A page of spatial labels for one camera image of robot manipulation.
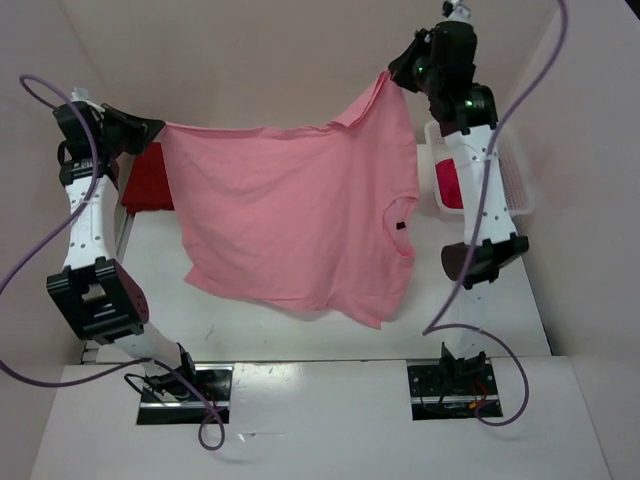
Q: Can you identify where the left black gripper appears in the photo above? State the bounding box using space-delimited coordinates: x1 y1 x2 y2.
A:
96 102 165 157

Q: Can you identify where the dark red t shirt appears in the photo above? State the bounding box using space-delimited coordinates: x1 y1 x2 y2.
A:
121 142 174 215

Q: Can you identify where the pink t shirt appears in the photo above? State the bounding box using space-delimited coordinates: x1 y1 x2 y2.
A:
161 72 420 329

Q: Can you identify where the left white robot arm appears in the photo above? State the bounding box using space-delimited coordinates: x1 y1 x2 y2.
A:
46 100 200 400

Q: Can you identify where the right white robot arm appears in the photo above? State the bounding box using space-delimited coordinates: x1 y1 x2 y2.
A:
389 21 529 393

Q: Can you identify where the crimson t shirt in basket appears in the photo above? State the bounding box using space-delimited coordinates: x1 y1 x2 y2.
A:
435 158 463 210

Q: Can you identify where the white plastic basket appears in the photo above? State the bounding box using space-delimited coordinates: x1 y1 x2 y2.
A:
423 121 535 220

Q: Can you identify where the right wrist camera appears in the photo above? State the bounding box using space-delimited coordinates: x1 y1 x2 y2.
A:
433 1 477 49

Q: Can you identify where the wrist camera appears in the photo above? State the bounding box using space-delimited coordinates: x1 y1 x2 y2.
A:
433 1 477 49
53 87 104 144

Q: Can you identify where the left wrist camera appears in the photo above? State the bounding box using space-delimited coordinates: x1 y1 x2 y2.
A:
53 87 104 144

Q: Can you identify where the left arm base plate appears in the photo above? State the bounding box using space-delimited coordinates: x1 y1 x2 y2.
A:
123 364 233 426

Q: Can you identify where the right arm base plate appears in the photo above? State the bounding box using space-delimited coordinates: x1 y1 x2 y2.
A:
407 361 503 421

